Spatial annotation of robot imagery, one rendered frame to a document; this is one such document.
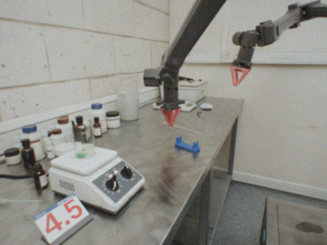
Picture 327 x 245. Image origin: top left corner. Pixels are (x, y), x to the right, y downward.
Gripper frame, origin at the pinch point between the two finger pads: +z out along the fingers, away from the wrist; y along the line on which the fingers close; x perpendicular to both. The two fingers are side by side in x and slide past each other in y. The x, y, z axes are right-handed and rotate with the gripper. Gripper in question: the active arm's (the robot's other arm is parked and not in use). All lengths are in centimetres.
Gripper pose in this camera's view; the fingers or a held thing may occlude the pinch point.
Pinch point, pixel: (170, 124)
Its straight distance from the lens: 85.0
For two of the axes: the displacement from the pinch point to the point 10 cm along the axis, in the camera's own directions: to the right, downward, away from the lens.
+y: -6.9, 2.1, -6.9
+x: 7.2, 2.0, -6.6
